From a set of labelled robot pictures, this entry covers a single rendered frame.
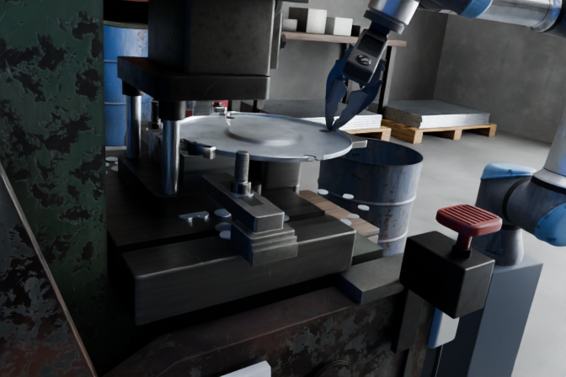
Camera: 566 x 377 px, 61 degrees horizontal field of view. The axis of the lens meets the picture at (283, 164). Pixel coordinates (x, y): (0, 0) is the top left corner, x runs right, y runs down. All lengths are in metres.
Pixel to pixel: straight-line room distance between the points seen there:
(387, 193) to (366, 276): 1.19
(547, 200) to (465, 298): 0.54
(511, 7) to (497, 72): 4.71
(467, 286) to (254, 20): 0.43
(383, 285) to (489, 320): 0.67
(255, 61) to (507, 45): 5.20
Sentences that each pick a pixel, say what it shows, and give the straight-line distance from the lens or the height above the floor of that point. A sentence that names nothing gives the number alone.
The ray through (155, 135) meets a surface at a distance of 0.76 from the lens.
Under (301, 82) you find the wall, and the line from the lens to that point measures 4.91.
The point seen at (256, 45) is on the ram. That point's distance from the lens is 0.67.
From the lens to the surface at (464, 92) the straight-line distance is 6.05.
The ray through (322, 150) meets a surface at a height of 0.78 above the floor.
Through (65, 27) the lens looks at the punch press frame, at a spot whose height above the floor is 0.94.
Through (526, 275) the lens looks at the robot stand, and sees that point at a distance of 1.34.
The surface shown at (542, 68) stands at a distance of 5.57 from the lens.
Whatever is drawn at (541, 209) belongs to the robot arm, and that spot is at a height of 0.64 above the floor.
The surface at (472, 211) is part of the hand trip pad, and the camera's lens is 0.65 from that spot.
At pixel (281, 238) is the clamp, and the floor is 0.73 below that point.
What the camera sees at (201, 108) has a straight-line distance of 0.70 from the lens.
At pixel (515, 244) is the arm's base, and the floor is 0.50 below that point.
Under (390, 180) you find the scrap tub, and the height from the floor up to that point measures 0.42.
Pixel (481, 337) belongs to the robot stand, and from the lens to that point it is 1.33.
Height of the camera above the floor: 0.97
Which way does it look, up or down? 17 degrees down
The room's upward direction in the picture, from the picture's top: 6 degrees clockwise
